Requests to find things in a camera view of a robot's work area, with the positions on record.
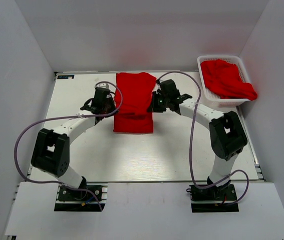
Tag red t-shirt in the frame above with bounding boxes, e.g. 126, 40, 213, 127
113, 72, 156, 134

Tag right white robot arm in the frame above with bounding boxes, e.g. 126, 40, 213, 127
148, 79, 248, 200

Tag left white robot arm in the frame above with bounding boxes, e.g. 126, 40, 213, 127
31, 87, 115, 200

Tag red shirts in basket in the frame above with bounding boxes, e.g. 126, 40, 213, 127
201, 59, 257, 101

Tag white plastic basket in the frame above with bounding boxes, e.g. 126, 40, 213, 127
197, 54, 251, 107

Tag dark blue label sticker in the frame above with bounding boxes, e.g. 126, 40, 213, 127
57, 75, 75, 80

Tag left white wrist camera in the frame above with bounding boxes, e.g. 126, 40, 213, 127
94, 81, 110, 92

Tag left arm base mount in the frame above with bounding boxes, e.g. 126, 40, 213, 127
54, 183, 108, 212

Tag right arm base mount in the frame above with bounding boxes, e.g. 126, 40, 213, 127
186, 184, 239, 213

